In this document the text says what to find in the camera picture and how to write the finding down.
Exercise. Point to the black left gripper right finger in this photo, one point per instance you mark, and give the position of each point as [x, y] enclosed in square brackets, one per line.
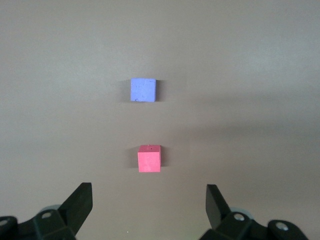
[225, 225]

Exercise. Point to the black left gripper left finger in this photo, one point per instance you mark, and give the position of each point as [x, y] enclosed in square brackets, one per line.
[65, 220]

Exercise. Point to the pink foam block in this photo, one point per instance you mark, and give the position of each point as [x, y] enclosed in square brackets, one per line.
[149, 161]

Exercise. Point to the purple foam block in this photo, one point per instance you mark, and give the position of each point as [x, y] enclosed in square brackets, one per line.
[143, 90]

